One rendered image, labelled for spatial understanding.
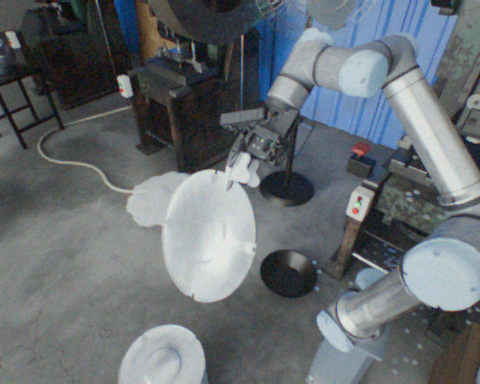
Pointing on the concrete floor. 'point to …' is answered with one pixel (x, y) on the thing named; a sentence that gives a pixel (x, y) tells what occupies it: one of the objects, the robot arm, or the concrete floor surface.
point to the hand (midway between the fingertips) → (227, 185)
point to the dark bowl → (288, 273)
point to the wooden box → (464, 356)
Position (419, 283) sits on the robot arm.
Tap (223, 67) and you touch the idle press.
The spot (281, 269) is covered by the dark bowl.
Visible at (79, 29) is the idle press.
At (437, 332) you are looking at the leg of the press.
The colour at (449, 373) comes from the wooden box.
